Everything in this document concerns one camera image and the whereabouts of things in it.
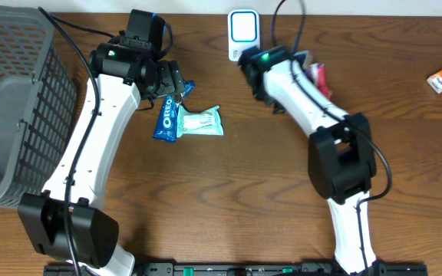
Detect blue Oreo cookie pack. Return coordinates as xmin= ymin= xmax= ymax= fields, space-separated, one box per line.
xmin=153 ymin=80 xmax=195 ymax=143

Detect teal wet wipes pack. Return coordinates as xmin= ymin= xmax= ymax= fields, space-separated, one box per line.
xmin=176 ymin=106 xmax=224 ymax=138

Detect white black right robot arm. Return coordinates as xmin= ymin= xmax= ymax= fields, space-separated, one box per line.
xmin=238 ymin=47 xmax=381 ymax=275

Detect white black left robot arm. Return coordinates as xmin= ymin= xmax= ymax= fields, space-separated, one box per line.
xmin=18 ymin=43 xmax=186 ymax=275

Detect white barcode scanner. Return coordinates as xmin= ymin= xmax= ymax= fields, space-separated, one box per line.
xmin=227 ymin=9 xmax=260 ymax=61

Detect grey plastic mesh basket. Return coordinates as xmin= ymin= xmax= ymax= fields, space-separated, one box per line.
xmin=0 ymin=6 xmax=78 ymax=209

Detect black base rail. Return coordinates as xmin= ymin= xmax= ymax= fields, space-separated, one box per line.
xmin=43 ymin=261 xmax=429 ymax=276

